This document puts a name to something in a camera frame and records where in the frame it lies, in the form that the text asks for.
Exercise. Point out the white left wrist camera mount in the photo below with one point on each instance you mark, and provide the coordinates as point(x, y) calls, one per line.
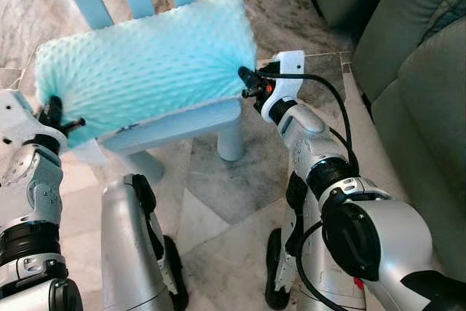
point(16, 118)

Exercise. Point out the green upholstered sofa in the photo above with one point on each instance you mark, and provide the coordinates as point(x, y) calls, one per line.
point(422, 107)

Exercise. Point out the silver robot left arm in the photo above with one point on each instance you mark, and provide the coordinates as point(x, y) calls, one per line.
point(33, 194)

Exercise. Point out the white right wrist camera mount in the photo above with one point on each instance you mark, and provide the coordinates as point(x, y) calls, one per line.
point(290, 71)

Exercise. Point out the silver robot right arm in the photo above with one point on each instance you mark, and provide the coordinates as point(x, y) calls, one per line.
point(364, 231)

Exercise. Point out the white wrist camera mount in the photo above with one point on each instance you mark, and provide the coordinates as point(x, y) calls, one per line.
point(16, 118)
point(290, 71)

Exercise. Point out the light blue wooden chair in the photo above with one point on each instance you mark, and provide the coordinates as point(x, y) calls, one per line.
point(178, 125)

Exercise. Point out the silver robot right leg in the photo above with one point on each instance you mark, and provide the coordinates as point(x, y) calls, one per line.
point(331, 289)

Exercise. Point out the light blue bumpy pillow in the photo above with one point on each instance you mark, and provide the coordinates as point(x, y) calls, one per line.
point(145, 63)

